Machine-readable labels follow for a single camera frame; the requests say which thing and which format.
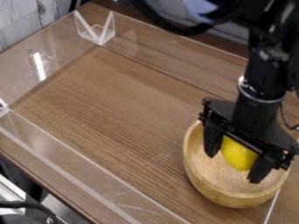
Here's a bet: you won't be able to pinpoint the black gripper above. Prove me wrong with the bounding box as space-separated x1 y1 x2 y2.
198 77 299 185

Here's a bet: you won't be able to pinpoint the yellow lemon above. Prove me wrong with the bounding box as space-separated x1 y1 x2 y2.
221 136 258 172

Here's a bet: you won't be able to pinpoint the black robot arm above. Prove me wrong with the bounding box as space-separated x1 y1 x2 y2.
201 0 299 184

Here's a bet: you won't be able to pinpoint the light wooden bowl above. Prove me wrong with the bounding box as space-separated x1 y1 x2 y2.
183 121 290 208

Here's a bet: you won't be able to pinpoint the small black wrist cable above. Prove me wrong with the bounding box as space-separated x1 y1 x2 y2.
279 101 299 131

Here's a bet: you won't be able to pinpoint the clear acrylic enclosure walls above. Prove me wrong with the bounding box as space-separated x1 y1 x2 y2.
0 10 299 224

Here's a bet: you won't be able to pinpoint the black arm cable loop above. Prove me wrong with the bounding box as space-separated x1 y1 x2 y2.
133 0 223 38

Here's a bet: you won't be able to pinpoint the clear acrylic corner bracket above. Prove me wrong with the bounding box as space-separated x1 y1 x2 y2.
74 10 117 46

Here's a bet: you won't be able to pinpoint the black cable lower left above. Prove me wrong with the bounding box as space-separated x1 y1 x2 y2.
0 200 58 224

